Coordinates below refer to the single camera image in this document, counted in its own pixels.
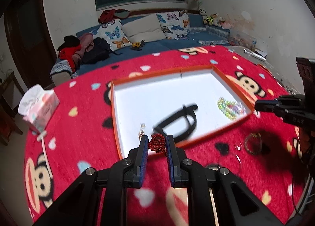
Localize red monkey print blanket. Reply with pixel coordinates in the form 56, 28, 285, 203
25, 46, 307, 222

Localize gold pendant earring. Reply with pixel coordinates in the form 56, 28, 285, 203
138, 123, 146, 140

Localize green jade bead bracelet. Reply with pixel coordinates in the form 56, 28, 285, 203
244, 132, 263, 156

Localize beige pillow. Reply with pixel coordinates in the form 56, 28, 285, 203
121, 14, 166, 43

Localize blue sofa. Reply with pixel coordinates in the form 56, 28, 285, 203
50, 14, 230, 86

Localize colourful bead bracelet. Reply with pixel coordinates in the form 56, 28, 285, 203
217, 96, 247, 121

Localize red clothes on sill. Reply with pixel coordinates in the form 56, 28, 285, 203
98, 9, 130, 23

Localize butterfly pillow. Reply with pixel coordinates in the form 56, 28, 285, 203
156, 10, 190, 40
93, 19, 132, 51

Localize large silver hoop rings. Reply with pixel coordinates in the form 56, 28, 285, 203
205, 154, 243, 175

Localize pile of clothes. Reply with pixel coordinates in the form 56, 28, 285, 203
50, 33, 119, 86

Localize orange shallow tray box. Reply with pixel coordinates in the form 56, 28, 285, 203
110, 65, 254, 158

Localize left butterfly pillow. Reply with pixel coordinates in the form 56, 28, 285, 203
93, 19, 132, 51

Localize right butterfly pillow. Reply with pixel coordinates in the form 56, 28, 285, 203
156, 10, 190, 40

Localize dark wooden door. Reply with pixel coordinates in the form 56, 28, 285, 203
4, 0, 57, 88

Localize black smart band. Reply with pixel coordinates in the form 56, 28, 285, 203
153, 104, 198, 143

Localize yellow toy truck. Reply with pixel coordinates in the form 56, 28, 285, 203
131, 40, 145, 51

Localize plush toys pile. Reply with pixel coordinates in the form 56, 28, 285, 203
199, 8, 232, 30

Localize pink tissue pack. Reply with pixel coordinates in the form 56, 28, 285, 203
18, 85, 60, 134

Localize dark wooden side table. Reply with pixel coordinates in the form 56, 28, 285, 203
1, 71, 25, 146

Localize red knotted string ornament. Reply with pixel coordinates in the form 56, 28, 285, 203
148, 133, 166, 154

